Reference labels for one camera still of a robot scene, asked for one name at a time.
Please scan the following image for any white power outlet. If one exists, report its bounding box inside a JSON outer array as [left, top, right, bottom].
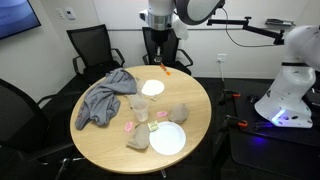
[[216, 53, 228, 64]]

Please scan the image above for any grey wall tray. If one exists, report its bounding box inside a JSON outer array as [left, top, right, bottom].
[[264, 18, 297, 28]]

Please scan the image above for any clear plastic cup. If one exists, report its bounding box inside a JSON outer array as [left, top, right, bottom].
[[132, 96, 150, 123]]

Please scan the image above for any wall mounted tv screen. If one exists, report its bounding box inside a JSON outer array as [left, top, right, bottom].
[[0, 0, 42, 40]]

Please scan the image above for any brown paper napkin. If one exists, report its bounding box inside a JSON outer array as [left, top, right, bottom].
[[125, 123, 151, 150], [134, 77, 147, 94], [128, 93, 147, 109], [168, 102, 190, 125]]

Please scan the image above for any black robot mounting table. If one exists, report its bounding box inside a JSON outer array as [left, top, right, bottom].
[[226, 78, 320, 180]]

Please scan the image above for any white round plate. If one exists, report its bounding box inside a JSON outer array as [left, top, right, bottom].
[[140, 79, 166, 97], [148, 120, 187, 156]]

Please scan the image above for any orange marker white end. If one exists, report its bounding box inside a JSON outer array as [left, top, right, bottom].
[[159, 62, 172, 77]]

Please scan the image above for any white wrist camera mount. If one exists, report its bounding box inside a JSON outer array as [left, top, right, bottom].
[[171, 18, 190, 42]]

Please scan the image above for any black articulated camera mount arm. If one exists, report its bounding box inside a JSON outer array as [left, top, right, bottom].
[[206, 15, 287, 46]]

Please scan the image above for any white wall thermostat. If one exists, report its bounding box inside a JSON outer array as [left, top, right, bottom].
[[64, 6, 77, 21]]

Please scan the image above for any black clamp orange handle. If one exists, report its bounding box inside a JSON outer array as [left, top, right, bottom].
[[219, 114, 249, 134], [218, 88, 242, 106]]

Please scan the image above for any white power cord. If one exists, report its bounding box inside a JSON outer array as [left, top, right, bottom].
[[218, 60, 226, 83]]

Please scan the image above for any thin black camera cable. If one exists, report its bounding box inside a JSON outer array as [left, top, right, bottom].
[[222, 7, 279, 48]]

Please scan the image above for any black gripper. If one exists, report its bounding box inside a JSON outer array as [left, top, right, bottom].
[[150, 29, 172, 66]]

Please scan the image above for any black mesh office chair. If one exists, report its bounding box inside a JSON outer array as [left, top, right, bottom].
[[0, 78, 86, 180], [141, 26, 194, 76], [65, 23, 126, 84]]

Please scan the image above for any grey sweatshirt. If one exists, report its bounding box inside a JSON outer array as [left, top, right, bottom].
[[74, 67, 138, 131]]

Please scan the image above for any green sweetener packet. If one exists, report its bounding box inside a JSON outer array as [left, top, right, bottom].
[[147, 120, 160, 132]]

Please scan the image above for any white light switch plate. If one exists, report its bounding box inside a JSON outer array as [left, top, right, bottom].
[[55, 7, 65, 20]]

